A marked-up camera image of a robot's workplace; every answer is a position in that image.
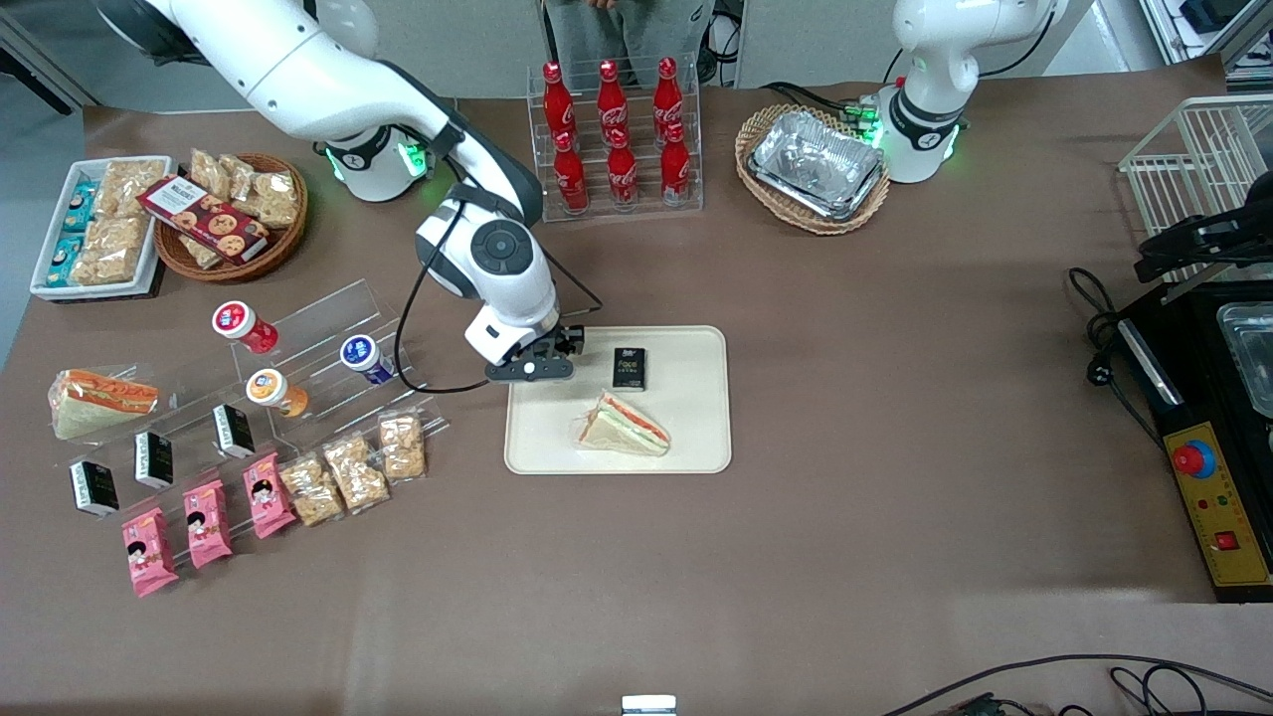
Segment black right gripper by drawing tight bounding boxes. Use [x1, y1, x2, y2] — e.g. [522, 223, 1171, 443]
[507, 324, 589, 367]

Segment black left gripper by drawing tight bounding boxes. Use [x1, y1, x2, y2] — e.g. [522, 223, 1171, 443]
[1135, 198, 1273, 284]

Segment wrapped triangle sandwich on tray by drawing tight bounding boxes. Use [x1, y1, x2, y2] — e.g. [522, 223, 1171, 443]
[574, 391, 672, 458]

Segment cream plastic serving tray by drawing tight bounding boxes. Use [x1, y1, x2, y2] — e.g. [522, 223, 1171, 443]
[503, 325, 734, 475]

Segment blue cap gum bottle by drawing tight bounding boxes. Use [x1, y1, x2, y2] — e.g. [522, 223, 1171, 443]
[339, 334, 397, 387]

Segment orange cap gum bottle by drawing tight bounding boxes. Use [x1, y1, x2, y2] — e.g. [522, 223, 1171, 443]
[246, 368, 310, 419]

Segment red cap gum bottle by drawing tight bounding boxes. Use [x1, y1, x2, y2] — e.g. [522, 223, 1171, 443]
[211, 300, 281, 355]

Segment white rectangular plastic tray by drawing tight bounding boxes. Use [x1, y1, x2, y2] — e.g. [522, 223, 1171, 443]
[29, 155, 176, 302]

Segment metal pan in machine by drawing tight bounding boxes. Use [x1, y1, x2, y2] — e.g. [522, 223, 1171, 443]
[1215, 301, 1273, 420]

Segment clear acrylic bottle rack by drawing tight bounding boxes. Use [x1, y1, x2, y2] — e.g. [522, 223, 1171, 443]
[524, 52, 706, 226]

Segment black sealing machine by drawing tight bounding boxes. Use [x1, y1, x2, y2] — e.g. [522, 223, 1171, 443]
[1112, 278, 1273, 606]

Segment red cola bottle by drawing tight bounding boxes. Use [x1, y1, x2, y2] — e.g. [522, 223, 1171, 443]
[652, 57, 686, 130]
[659, 122, 693, 208]
[541, 62, 579, 142]
[607, 129, 640, 211]
[596, 60, 631, 136]
[552, 132, 591, 216]

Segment clear nut crisp packet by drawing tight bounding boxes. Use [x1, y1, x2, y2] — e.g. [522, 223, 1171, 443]
[321, 433, 391, 514]
[377, 410, 429, 483]
[277, 452, 346, 528]

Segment light wicker basket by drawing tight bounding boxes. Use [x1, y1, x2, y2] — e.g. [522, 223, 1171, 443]
[734, 103, 893, 237]

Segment clear acrylic stepped display stand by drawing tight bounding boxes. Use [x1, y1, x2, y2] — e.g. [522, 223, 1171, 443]
[60, 279, 451, 533]

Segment stacked aluminium foil containers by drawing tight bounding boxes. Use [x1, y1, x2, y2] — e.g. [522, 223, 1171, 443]
[747, 109, 887, 223]

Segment brown wicker snack basket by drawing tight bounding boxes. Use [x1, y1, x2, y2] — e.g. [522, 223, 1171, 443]
[153, 152, 310, 284]

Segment person in dark clothes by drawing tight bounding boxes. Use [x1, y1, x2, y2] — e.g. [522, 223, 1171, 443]
[541, 0, 715, 83]

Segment clear bag of crisps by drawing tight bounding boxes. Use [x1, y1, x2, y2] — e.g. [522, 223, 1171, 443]
[218, 153, 258, 205]
[188, 148, 232, 202]
[244, 169, 302, 231]

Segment pink snack packet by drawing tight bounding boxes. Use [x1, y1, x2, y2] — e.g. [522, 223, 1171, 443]
[182, 479, 235, 571]
[120, 507, 182, 599]
[243, 452, 298, 541]

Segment small black white pack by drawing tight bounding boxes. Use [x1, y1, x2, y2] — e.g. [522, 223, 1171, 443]
[69, 459, 120, 518]
[134, 430, 175, 490]
[213, 403, 257, 460]

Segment red cookie box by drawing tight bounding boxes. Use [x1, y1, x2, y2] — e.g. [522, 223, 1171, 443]
[136, 175, 272, 264]

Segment large nut crisp packet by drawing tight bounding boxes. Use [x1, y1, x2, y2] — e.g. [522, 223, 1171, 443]
[96, 158, 169, 221]
[68, 214, 152, 287]

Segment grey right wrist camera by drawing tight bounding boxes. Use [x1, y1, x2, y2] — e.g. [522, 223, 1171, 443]
[485, 353, 577, 385]

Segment black power cable with plug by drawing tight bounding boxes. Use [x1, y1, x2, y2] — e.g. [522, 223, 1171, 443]
[1068, 266, 1167, 447]

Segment white wire basket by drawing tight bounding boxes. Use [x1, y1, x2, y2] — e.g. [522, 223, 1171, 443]
[1118, 94, 1273, 286]

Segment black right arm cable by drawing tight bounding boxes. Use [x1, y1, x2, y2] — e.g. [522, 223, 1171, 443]
[394, 179, 604, 395]

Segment black left arm base cable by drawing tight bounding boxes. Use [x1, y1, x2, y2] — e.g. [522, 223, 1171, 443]
[760, 81, 868, 118]

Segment black cables on table edge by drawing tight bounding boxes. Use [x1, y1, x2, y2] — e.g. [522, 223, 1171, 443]
[878, 652, 1273, 716]

